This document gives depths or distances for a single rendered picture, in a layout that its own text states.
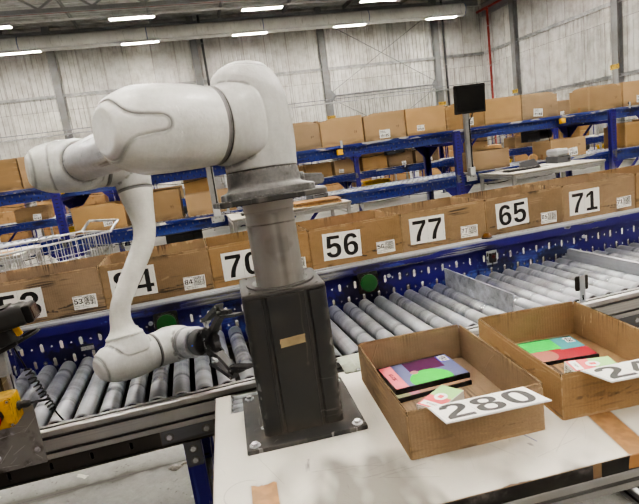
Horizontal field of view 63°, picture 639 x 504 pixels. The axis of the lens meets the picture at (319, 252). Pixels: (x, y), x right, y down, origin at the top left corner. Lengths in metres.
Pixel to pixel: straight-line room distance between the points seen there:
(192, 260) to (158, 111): 1.10
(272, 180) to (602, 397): 0.80
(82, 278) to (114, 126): 1.15
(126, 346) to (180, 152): 0.68
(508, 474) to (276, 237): 0.62
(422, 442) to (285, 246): 0.47
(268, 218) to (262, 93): 0.25
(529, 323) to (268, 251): 0.79
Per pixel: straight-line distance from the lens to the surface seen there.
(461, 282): 2.07
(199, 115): 0.98
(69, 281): 2.04
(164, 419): 1.52
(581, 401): 1.20
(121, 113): 0.95
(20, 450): 1.58
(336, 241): 2.06
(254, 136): 1.04
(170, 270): 2.00
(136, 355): 1.50
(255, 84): 1.07
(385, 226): 2.13
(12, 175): 6.75
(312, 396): 1.16
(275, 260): 1.08
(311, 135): 6.68
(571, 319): 1.60
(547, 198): 2.50
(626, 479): 1.16
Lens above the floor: 1.34
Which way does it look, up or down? 11 degrees down
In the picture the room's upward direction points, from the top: 8 degrees counter-clockwise
